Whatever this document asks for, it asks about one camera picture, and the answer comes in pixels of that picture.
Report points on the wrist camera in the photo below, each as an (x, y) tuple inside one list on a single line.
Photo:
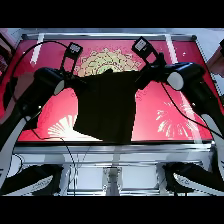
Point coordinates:
[(73, 50), (142, 45)]

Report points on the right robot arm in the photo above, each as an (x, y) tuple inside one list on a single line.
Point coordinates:
[(195, 80)]

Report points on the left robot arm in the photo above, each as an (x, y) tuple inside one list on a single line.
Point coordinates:
[(31, 96)]

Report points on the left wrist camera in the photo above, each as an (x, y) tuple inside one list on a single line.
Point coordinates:
[(73, 50)]

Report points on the black garment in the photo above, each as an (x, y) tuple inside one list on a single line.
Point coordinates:
[(106, 106)]

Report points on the silver frame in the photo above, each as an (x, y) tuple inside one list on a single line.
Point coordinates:
[(113, 158)]

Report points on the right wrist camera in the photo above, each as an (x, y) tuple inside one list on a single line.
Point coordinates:
[(142, 45)]

